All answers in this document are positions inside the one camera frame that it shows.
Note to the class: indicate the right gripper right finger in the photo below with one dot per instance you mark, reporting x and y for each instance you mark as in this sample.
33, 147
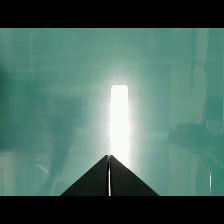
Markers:
128, 181

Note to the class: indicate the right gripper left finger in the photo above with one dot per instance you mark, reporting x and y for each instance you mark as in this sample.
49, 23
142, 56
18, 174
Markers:
95, 181

